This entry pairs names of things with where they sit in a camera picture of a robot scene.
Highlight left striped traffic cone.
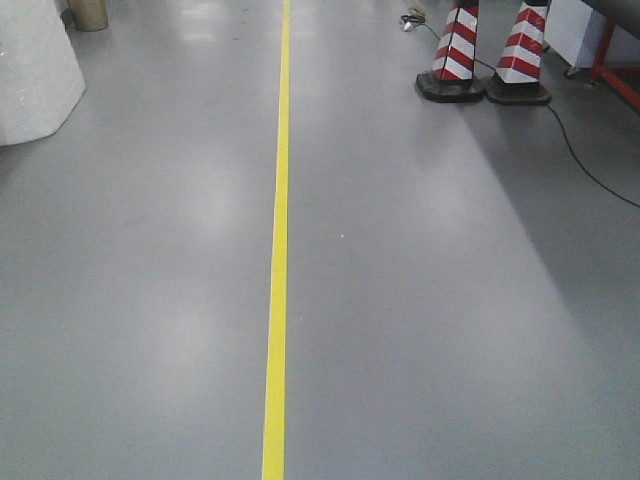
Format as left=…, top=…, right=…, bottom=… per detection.
left=416, top=0, right=485, bottom=103

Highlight striped traffic cone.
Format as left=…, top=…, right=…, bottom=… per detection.
left=483, top=0, right=551, bottom=106
left=416, top=0, right=485, bottom=103

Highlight right striped traffic cone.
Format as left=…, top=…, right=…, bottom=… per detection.
left=483, top=0, right=551, bottom=106

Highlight white block object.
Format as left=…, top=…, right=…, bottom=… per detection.
left=1, top=1, right=85, bottom=146

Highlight beige cylindrical pillar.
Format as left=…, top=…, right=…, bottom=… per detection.
left=67, top=0, right=109, bottom=32

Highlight white machine panel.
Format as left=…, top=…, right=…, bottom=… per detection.
left=545, top=0, right=606, bottom=78

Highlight coiled cables with plug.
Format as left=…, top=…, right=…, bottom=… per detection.
left=398, top=0, right=429, bottom=32

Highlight black floor power cable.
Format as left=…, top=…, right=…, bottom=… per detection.
left=419, top=19, right=640, bottom=209

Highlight red metal cart frame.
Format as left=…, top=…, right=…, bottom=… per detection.
left=589, top=20, right=639, bottom=111

